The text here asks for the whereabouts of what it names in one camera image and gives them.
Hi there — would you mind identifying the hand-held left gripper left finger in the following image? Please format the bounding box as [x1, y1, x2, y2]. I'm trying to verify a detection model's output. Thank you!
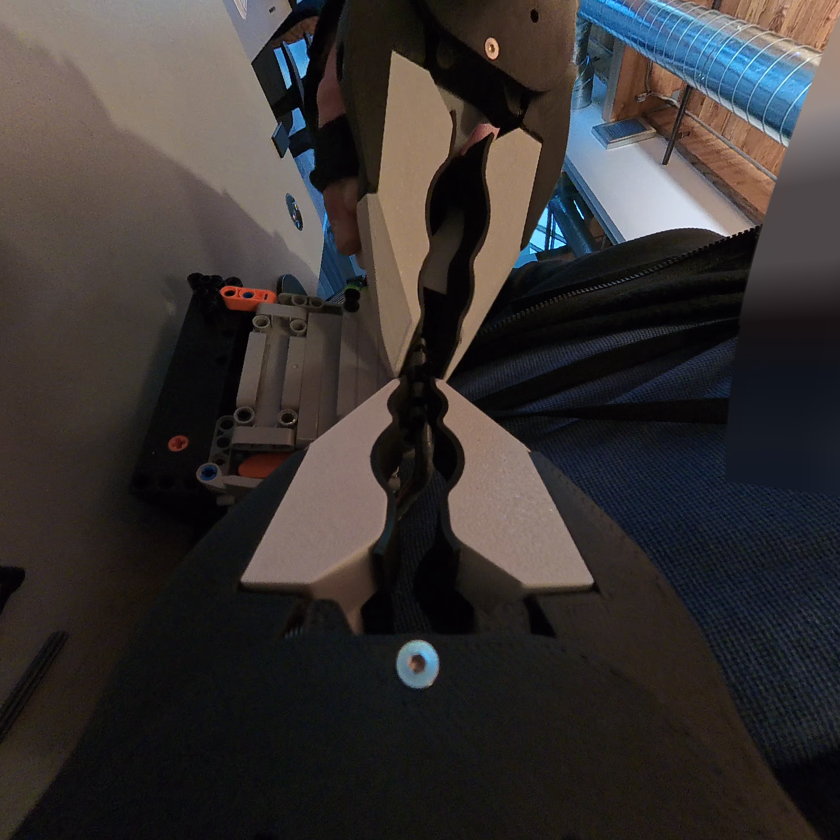
[240, 378, 403, 635]

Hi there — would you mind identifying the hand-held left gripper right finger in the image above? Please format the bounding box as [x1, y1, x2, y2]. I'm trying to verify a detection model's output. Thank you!
[433, 378, 595, 601]

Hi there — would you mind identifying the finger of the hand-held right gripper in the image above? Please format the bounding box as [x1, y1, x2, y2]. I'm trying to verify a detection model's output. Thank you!
[356, 51, 458, 376]
[448, 123, 546, 379]

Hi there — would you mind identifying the grey orange brick assembly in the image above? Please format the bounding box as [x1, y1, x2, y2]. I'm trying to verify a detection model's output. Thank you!
[128, 270, 396, 509]

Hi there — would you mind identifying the person's right hand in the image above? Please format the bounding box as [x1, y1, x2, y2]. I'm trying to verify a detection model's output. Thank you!
[314, 72, 368, 258]

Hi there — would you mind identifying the metal vent grille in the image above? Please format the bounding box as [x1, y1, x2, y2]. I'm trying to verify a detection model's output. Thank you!
[591, 118, 657, 151]

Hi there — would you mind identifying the person's black jacket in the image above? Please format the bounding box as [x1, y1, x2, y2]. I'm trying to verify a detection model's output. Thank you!
[459, 226, 763, 424]

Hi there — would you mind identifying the black metal rod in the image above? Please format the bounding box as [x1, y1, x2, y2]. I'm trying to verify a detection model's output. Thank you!
[661, 85, 694, 166]

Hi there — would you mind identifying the silver spiral ventilation duct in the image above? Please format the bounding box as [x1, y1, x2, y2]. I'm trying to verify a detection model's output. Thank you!
[545, 193, 595, 254]
[577, 0, 824, 153]

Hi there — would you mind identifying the black webbing strap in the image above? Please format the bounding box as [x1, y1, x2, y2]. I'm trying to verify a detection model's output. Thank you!
[515, 397, 731, 426]

